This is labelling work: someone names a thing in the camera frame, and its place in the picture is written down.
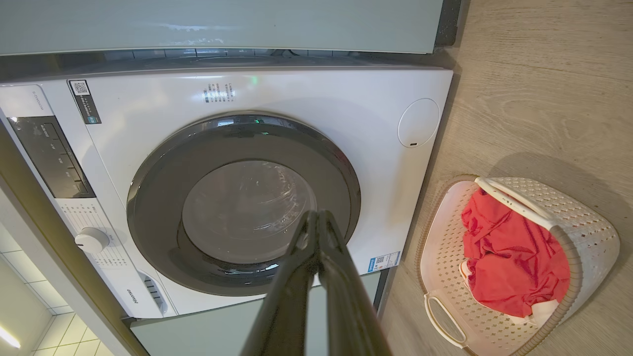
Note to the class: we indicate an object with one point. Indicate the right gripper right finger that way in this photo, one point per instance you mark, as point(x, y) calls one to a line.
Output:
point(346, 306)

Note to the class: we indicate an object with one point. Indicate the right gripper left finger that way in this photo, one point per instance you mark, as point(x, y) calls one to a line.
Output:
point(287, 306)

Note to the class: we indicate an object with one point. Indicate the white perforated laundry basket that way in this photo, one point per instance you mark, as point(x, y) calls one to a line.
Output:
point(583, 232)

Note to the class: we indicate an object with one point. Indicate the blue energy label sticker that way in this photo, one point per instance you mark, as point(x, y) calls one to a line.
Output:
point(384, 261)

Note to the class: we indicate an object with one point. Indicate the dark round washer door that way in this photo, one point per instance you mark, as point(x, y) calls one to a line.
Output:
point(163, 198)

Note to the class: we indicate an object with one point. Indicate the red garment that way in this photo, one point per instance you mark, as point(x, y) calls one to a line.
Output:
point(514, 257)

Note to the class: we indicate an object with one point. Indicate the round white filter cover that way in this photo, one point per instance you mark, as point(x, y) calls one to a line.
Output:
point(418, 122)

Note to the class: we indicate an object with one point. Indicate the white washer dial knob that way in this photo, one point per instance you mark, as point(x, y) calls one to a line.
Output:
point(92, 240)

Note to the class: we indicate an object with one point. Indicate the white front-load washing machine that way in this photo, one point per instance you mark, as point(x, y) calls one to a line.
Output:
point(148, 104)

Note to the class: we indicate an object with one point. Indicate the black washer control panel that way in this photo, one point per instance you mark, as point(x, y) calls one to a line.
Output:
point(49, 155)

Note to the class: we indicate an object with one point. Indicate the black QR code sticker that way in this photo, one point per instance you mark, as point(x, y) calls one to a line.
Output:
point(85, 101)

